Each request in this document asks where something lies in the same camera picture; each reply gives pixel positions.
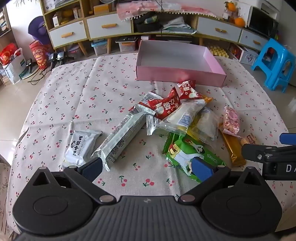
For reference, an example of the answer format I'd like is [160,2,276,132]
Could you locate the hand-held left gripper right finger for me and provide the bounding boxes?
[179,156,263,203]

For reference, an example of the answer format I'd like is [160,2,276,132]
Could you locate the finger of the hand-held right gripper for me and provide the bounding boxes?
[241,143,281,163]
[275,133,296,153]

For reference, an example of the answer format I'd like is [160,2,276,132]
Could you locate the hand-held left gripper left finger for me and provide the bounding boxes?
[30,158,116,205]

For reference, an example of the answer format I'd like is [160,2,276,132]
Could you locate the brown biscuit packet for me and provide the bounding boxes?
[240,134,258,146]

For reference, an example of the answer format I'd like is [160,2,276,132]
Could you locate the long gold snack packet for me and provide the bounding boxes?
[218,125,247,166]

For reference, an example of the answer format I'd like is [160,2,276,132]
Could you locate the white square snack packet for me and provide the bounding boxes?
[62,130,102,167]

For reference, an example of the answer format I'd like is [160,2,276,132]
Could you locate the green snack packet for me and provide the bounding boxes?
[163,132,226,183]

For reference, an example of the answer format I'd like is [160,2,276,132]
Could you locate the yellow snack packet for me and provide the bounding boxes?
[186,111,204,139]

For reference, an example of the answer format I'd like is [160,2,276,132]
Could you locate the clear pink granola packet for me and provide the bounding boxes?
[218,105,241,135]

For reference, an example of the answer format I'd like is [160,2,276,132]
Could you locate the long silver snack packet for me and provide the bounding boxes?
[91,104,155,172]

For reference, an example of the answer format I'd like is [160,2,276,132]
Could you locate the clear rice cake packet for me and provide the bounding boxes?
[192,107,220,146]

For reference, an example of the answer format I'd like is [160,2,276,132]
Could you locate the clear white bread packet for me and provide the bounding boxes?
[159,98,206,132]

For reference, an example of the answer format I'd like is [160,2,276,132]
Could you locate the small white snack packet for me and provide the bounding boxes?
[146,113,171,136]

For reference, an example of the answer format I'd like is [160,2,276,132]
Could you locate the red snack packet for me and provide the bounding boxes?
[177,80,200,100]
[148,88,181,120]

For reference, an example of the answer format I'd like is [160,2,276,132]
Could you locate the short silver snack packet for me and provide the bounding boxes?
[139,91,162,109]

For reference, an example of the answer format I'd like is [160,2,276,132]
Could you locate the pink cardboard box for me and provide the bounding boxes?
[135,40,226,87]

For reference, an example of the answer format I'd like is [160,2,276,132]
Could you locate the cherry print tablecloth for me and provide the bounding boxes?
[0,54,289,241]

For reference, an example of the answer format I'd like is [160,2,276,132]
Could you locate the white box blue print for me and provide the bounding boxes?
[236,45,259,64]

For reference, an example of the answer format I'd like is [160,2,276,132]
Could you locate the blue plastic stool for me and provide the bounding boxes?
[251,38,296,93]

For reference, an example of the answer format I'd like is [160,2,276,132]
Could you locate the yellow egg tray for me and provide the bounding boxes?
[208,44,229,57]

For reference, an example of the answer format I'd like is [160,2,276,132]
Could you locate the black microwave oven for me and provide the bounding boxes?
[246,6,279,40]

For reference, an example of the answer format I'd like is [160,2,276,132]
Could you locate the small clear storage box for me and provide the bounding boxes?
[67,44,84,58]

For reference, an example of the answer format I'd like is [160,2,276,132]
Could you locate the clear storage box blue lid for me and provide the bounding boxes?
[91,39,108,56]

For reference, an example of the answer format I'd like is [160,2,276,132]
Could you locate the red printed bag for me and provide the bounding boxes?
[29,40,55,70]

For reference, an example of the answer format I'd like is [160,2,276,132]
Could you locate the white shopping bag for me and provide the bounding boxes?
[2,47,27,84]

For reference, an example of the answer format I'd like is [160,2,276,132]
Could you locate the clear storage box black lid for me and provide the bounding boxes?
[115,37,137,52]

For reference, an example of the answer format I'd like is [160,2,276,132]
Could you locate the white foam box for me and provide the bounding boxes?
[257,0,281,12]

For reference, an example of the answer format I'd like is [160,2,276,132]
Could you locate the red gift bag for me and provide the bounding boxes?
[0,43,21,66]

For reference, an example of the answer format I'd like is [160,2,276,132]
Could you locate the pile of papers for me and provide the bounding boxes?
[162,16,196,35]

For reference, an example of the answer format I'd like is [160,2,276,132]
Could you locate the purple hat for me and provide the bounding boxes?
[28,16,50,45]

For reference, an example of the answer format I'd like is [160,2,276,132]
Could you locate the black case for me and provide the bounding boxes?
[133,11,163,33]

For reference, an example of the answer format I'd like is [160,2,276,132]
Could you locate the wooden cabinet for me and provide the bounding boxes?
[39,0,281,56]

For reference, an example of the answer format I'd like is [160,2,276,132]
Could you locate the pink cherry print cloth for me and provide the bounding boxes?
[116,2,228,21]

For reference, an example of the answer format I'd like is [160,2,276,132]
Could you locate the yellow cardboard box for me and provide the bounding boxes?
[94,3,112,13]

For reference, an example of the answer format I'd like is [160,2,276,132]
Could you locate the stack of documents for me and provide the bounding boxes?
[44,0,63,11]

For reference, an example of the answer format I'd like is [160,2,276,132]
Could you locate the white drawer orange handle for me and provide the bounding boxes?
[87,13,132,40]
[48,20,88,48]
[196,16,243,43]
[238,29,269,51]

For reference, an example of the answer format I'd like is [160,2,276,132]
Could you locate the black cable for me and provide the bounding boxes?
[159,0,164,36]

